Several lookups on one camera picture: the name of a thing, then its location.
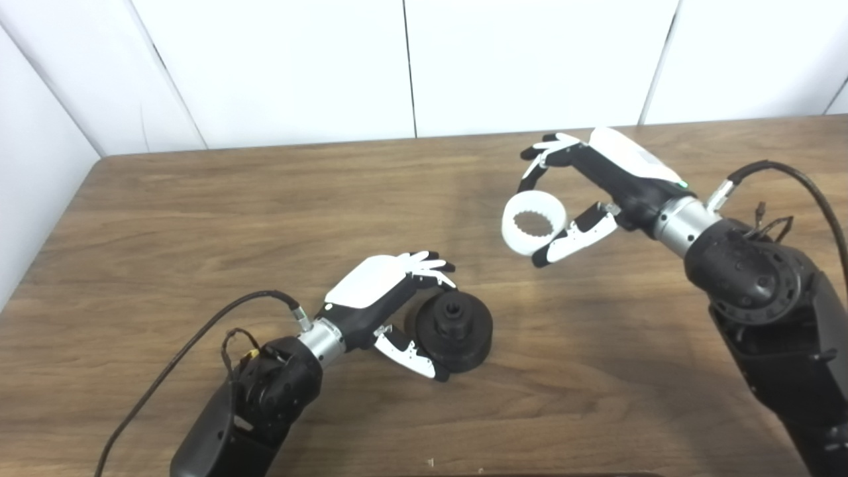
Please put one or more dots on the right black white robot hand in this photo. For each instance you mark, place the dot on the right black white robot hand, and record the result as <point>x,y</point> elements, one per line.
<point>629,172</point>

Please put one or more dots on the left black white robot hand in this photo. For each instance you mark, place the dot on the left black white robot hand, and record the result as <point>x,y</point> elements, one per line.
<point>371,285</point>

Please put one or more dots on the round black stepped part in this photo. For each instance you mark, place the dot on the round black stepped part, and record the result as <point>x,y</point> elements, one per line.
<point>470,344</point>

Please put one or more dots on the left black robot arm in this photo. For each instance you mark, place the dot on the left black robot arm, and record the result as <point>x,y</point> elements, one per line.
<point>265,397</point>

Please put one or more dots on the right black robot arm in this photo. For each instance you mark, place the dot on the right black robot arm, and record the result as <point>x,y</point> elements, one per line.
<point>782,331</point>

